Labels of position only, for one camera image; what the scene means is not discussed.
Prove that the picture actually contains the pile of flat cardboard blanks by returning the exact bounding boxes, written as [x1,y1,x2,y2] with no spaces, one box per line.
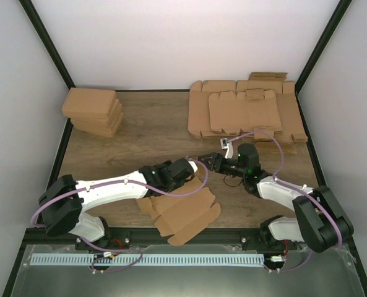
[188,72,308,149]

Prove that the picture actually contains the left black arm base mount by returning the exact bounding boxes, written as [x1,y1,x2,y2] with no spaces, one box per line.
[75,228,140,253]

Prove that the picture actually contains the light blue slotted cable duct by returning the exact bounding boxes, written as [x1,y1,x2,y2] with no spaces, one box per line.
[29,253,264,267]

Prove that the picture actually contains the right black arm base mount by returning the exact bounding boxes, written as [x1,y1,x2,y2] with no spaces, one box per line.
[240,228,286,253]

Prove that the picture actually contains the right black corner frame post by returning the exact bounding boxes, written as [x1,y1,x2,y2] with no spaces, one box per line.
[297,0,353,91]

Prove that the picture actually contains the top folded cardboard box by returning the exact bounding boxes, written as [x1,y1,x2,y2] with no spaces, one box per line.
[62,88,116,119]

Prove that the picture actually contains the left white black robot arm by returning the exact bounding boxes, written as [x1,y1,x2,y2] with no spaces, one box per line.
[39,158,198,250]

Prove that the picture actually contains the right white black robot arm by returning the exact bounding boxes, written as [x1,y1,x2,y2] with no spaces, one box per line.
[198,143,354,253]

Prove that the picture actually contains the black aluminium frame rail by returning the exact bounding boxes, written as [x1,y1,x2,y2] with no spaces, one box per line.
[24,226,304,252]

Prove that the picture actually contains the left black corner frame post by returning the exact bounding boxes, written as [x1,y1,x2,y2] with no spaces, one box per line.
[19,0,75,88]

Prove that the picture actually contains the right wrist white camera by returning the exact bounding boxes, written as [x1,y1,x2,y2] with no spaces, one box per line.
[220,138,234,159]

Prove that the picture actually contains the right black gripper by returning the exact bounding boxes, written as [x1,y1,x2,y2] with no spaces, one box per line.
[199,152,247,178]

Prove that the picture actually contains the bottom folded cardboard box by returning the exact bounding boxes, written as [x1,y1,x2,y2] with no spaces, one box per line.
[71,115,124,137]

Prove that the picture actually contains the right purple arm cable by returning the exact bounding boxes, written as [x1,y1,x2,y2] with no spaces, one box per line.
[226,130,347,273]

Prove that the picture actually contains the brown cardboard box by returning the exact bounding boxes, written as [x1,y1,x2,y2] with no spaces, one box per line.
[137,187,221,246]

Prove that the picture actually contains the folded cardboard box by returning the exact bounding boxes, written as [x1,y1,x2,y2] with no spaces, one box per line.
[69,98,122,122]
[72,103,123,122]
[62,88,116,119]
[71,112,123,130]
[71,115,124,137]

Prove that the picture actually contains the black corner frame post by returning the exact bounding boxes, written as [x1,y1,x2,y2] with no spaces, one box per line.
[297,0,353,91]
[19,0,75,88]

